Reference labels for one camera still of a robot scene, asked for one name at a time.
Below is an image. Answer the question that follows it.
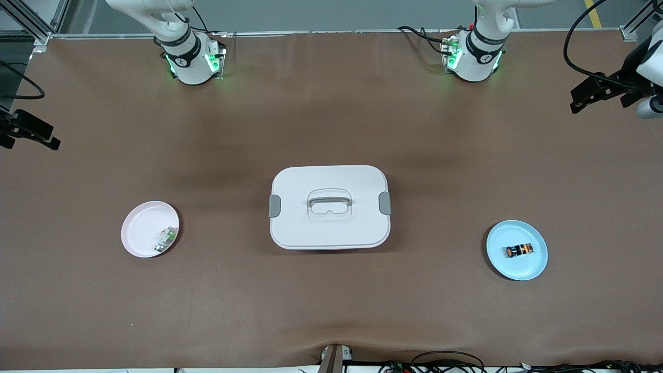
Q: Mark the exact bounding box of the pale pink round plate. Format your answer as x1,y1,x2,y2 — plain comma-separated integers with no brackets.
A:
121,200,180,259

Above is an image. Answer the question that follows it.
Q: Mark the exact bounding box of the light blue round plate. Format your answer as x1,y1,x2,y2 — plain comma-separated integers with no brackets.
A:
486,220,549,281

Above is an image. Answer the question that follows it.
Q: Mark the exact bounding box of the white lidded storage box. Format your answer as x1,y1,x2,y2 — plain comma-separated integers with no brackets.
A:
269,165,393,251

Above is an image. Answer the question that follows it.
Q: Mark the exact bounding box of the brown table mat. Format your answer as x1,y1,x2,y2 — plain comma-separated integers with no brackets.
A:
0,31,663,369

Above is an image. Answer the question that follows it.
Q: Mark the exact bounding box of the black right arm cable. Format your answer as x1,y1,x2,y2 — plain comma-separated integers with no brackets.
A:
0,60,46,100

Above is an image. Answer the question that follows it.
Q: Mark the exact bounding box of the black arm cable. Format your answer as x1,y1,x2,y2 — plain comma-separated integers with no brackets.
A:
0,60,46,100
564,0,663,91

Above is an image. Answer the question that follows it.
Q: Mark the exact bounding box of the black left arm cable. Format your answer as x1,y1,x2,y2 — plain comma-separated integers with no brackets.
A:
564,0,663,91

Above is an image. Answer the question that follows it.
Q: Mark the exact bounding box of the aluminium frame post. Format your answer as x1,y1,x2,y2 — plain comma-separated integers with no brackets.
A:
0,0,70,45
619,0,663,42

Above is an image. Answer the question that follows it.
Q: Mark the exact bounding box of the white green push-button switch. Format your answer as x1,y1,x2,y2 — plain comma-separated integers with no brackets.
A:
154,226,178,253

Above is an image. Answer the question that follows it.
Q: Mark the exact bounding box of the black base power cable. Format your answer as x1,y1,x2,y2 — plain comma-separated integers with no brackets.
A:
398,25,452,55

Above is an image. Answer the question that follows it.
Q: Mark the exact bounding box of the black floor cable bundle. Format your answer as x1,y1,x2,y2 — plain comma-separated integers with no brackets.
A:
378,360,663,373

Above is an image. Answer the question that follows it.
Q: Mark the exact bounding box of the grey box lid handle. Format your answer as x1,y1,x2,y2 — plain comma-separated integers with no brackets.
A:
308,189,353,208

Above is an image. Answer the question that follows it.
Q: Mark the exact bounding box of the black looped floor cable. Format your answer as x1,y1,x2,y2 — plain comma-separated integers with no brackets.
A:
412,351,485,373

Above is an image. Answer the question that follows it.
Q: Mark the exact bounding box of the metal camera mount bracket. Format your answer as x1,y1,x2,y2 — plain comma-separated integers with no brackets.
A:
319,345,353,373

